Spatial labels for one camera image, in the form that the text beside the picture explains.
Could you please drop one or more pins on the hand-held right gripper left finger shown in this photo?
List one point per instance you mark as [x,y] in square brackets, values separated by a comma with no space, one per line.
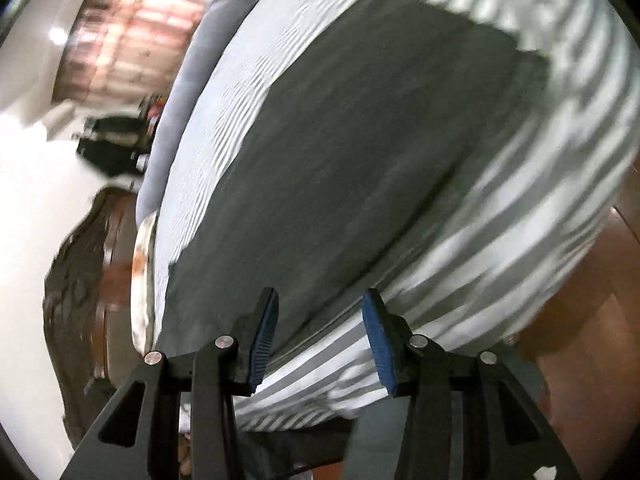
[262,330]

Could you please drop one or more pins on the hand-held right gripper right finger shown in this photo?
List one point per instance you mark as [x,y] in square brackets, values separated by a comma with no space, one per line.
[380,345]

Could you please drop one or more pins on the dark grey denim pants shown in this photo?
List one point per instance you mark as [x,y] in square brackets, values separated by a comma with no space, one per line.
[350,160]

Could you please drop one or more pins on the floral pillow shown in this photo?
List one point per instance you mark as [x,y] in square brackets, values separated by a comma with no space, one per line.
[142,280]

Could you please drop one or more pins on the grey white striped bed sheet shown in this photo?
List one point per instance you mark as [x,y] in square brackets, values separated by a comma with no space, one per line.
[525,240]

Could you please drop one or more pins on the dark carved wooden headboard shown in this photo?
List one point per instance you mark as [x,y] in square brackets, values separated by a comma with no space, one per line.
[75,285]

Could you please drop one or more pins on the dark hanging clothes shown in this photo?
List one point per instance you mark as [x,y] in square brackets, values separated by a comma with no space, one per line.
[110,145]

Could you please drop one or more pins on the grey rolled quilt white lines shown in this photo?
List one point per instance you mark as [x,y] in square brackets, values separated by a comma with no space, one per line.
[190,85]

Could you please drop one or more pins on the pink patterned curtain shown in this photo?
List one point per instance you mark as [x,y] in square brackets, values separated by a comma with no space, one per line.
[130,45]

